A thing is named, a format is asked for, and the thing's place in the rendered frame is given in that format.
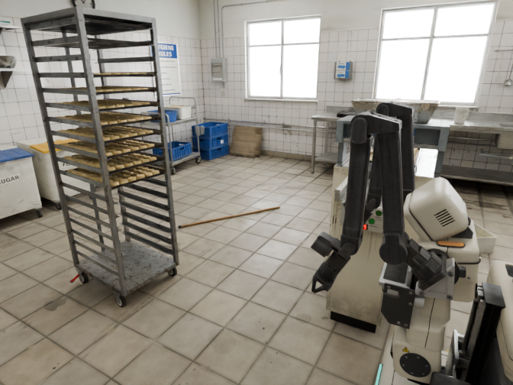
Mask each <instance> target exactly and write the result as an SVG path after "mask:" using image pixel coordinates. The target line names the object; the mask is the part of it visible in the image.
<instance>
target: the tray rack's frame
mask: <svg viewBox="0 0 513 385"><path fill-rule="evenodd" d="M82 13H83V14H84V18H88V19H95V20H101V21H113V22H119V23H125V24H138V25H142V24H149V23H152V18H150V17H144V16H140V15H129V14H124V13H119V12H113V11H103V10H98V9H93V8H83V7H82ZM73 16H75V15H74V10H73V7H71V8H65V9H61V10H57V11H51V12H47V13H43V14H39V15H33V16H29V17H26V18H20V19H21V26H22V30H23V33H24V39H25V43H26V47H27V54H28V57H29V61H30V65H31V71H32V75H33V79H34V85H35V89H36V93H37V99H38V103H39V106H40V113H41V117H42V120H43V124H44V130H45V135H46V138H47V145H48V148H49V152H50V159H51V162H52V166H53V172H54V176H55V180H56V186H57V190H58V194H59V198H60V204H61V208H62V211H63V218H64V222H65V226H66V232H67V235H68V239H69V246H70V250H71V253H72V257H73V263H74V267H76V268H77V269H76V270H77V271H78V273H80V274H81V276H79V278H80V279H81V280H82V281H83V279H82V272H84V273H86V274H88V275H89V276H91V277H92V278H94V279H95V280H97V281H98V282H100V283H102V284H104V285H106V286H107V287H109V288H110V289H112V290H114V291H113V293H114V294H115V298H116V302H117V303H119V304H121V301H120V297H119V296H120V295H121V287H120V282H119V277H118V276H116V275H114V274H113V273H111V272H109V271H107V270H105V269H104V268H102V267H100V266H99V265H97V264H94V263H93V262H91V261H90V260H87V259H83V260H80V261H79V258H78V254H77V250H76V244H75V240H74V236H73V230H72V226H71V221H70V217H69V211H68V207H67V204H66V197H65V192H64V189H63V182H62V179H61V175H60V168H59V164H58V160H57V156H56V150H55V146H54V142H53V135H52V131H51V127H50V121H49V117H48V114H47V107H46V102H45V99H44V92H43V89H42V85H41V81H40V74H39V70H38V66H37V60H36V56H35V52H34V45H33V41H32V37H31V31H30V27H29V24H36V23H41V22H45V21H52V20H56V19H61V18H68V17H73ZM125 240H126V241H123V242H124V243H123V244H120V246H121V253H123V254H126V255H125V256H123V257H122V260H123V265H125V266H127V267H128V268H126V269H124V273H125V276H126V277H128V278H129V280H127V281H126V284H127V292H128V294H130V293H132V292H133V291H135V290H137V289H139V288H141V287H142V286H144V285H146V284H147V283H149V282H150V281H152V280H155V279H156V278H157V277H159V276H161V275H163V274H164V273H166V272H170V273H172V269H173V268H174V267H176V263H174V262H173V259H172V258H171V257H167V256H166V255H164V254H161V253H159V252H157V251H154V250H152V249H150V248H148V247H145V246H143V245H141V244H138V243H136V242H134V241H132V240H131V238H130V237H128V236H126V235H125ZM101 249H102V251H100V253H102V254H104V255H106V256H108V257H110V258H112V259H113V260H116V259H115V253H113V252H111V251H109V250H107V249H105V248H103V247H101ZM90 257H91V258H93V259H95V260H96V261H98V262H100V263H102V264H104V265H105V266H107V267H110V268H111V269H112V270H115V271H117V272H118V269H117V265H115V264H113V263H112V262H110V261H108V260H106V259H104V258H102V257H100V256H98V255H97V254H93V255H92V256H90Z"/></svg>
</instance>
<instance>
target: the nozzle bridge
mask: <svg viewBox="0 0 513 385"><path fill-rule="evenodd" d="M354 116H355V115H354ZM354 116H353V115H348V116H345V117H343V118H341V119H339V120H337V129H336V139H335V142H339V144H338V154H337V162H338V163H343V162H344V161H345V160H346V154H347V142H350V137H351V129H350V121H351V119H352V118H353V117H354ZM416 128H417V129H416ZM415 129H416V131H415ZM449 131H450V123H449V121H447V120H431V119H430V121H429V122H428V123H427V124H422V123H413V133H414V132H415V141H414V148H421V149H430V150H437V159H436V163H435V168H434V173H436V174H440V173H441V168H442V164H443V160H444V152H445V151H446V147H447V140H448V135H449Z"/></svg>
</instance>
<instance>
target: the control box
mask: <svg viewBox="0 0 513 385"><path fill-rule="evenodd" d="M344 203H345V201H342V202H341V208H340V225H343V223H344V213H345V206H343V204H344ZM373 211H374V213H373V214H372V215H371V217H370V218H369V219H368V221H366V224H365V225H364V227H366V229H364V230H367V231H374V232H379V233H383V214H382V215H381V216H377V215H376V211H381V212H382V206H380V207H379V208H377V209H374V210H373ZM371 218H372V219H374V221H375V222H374V224H372V225H371V224H370V223H369V220H370V219H371Z"/></svg>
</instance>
